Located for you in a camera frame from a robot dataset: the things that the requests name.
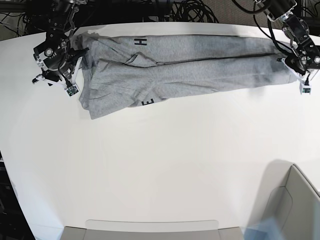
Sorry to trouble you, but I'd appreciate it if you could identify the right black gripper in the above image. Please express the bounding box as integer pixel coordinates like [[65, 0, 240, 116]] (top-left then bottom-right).
[[43, 48, 83, 83]]

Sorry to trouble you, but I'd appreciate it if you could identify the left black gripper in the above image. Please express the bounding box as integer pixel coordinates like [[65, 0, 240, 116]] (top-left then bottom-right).
[[284, 56, 306, 75]]

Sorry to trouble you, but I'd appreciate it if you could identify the grey T-shirt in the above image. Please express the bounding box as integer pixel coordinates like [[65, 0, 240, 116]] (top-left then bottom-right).
[[72, 33, 296, 119]]

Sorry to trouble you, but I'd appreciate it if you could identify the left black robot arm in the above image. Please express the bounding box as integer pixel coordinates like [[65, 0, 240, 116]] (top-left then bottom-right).
[[255, 0, 320, 76]]

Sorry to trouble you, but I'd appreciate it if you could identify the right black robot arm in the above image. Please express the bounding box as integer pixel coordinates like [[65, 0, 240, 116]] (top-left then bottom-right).
[[33, 0, 89, 88]]

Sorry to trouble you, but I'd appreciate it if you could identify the grey tray at front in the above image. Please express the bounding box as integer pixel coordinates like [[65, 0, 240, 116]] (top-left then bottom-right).
[[60, 219, 244, 240]]

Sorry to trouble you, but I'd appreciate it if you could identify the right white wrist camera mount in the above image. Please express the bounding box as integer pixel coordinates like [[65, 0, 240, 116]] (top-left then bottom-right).
[[32, 48, 89, 97]]

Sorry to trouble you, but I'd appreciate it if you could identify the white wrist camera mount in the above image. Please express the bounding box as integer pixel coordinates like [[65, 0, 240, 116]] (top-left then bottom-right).
[[277, 57, 320, 95], [32, 48, 89, 97]]

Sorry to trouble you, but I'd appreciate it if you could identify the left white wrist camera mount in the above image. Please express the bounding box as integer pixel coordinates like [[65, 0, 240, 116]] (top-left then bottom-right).
[[277, 57, 320, 95]]

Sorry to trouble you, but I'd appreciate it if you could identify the coiled black cable bundle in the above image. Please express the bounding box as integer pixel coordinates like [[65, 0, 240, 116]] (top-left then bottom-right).
[[154, 0, 221, 25]]

